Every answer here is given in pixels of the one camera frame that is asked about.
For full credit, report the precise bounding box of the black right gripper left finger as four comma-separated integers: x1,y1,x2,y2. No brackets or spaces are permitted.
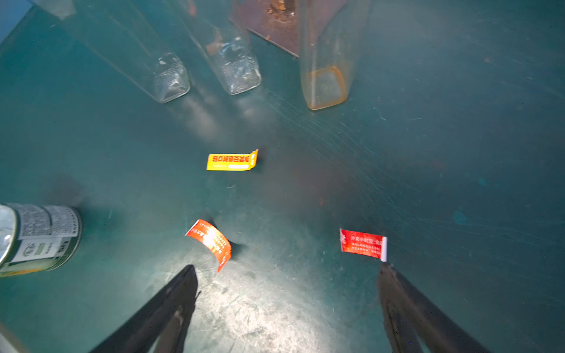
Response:
93,265,198,352

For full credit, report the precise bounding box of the clear square glass bottle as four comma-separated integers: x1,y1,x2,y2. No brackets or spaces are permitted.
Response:
297,0,373,110

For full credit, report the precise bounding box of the black capped glass bottle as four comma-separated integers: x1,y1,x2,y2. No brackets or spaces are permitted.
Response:
174,0,262,96

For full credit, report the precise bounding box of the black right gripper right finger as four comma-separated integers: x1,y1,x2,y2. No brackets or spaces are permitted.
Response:
378,263,488,352

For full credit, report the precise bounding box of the yellow bottle label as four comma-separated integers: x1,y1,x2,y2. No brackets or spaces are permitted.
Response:
206,149,258,171

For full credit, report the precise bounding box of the brown tree base plate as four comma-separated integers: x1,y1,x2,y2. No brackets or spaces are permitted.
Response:
240,1,351,57

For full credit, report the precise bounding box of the cork stoppered glass bottle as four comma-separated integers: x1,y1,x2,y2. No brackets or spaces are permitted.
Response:
34,1,191,104

